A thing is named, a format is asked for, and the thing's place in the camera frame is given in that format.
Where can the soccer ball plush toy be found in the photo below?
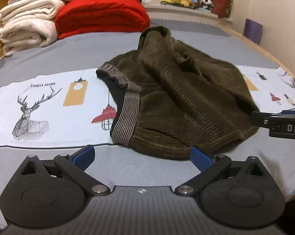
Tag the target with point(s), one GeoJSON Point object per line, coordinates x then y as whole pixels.
{"type": "Point", "coordinates": [207, 0]}

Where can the dark red plush cushion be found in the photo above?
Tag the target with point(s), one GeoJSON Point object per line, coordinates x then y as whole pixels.
{"type": "Point", "coordinates": [222, 2]}

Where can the cream folded fleece blanket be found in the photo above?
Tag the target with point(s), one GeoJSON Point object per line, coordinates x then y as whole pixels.
{"type": "Point", "coordinates": [27, 22]}

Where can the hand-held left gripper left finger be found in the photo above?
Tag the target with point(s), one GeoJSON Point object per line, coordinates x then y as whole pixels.
{"type": "Point", "coordinates": [83, 158]}

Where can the white plush toy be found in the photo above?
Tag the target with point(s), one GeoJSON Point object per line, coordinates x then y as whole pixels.
{"type": "Point", "coordinates": [146, 0]}

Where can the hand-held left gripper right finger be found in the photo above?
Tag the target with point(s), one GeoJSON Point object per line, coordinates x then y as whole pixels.
{"type": "Point", "coordinates": [201, 160]}

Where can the red folded blanket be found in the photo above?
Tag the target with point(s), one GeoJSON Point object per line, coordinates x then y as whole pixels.
{"type": "Point", "coordinates": [101, 14]}

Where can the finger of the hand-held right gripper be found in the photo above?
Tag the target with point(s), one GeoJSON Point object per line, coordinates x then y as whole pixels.
{"type": "Point", "coordinates": [261, 120]}

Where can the purple box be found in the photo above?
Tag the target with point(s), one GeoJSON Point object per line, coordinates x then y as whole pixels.
{"type": "Point", "coordinates": [253, 30]}

